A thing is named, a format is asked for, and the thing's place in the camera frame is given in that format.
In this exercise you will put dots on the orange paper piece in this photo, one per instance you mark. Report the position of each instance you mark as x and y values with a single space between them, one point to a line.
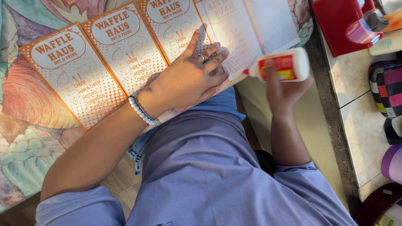
392 21

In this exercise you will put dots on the person's left hand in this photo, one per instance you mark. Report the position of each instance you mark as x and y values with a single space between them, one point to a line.
185 78

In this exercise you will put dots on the red tape dispenser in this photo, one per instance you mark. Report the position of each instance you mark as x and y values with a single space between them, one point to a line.
342 25

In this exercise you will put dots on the person's right hand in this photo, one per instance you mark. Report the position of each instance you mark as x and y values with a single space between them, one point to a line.
282 97

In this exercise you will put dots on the white plastic tube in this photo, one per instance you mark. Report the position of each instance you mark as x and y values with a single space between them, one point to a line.
386 44

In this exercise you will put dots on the colourful floral tablecloth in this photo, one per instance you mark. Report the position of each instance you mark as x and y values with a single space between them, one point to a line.
28 125

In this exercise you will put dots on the colourful checkered bag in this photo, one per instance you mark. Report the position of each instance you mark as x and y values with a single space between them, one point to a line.
388 88

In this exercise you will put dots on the dark red round bowl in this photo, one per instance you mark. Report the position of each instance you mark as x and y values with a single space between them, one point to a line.
373 207

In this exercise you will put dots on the person's lavender shirt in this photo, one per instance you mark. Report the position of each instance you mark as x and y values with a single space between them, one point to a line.
204 175

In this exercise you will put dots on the orange printed paper sheet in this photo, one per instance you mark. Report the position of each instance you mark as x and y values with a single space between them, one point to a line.
78 78
174 28
125 47

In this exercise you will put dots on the white reversed paper sheet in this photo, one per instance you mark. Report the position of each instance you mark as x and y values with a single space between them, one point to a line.
248 31

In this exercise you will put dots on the white glue bottle red label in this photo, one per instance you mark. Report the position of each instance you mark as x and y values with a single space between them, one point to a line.
282 66

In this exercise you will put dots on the purple round container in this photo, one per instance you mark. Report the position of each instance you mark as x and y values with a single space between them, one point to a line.
392 163

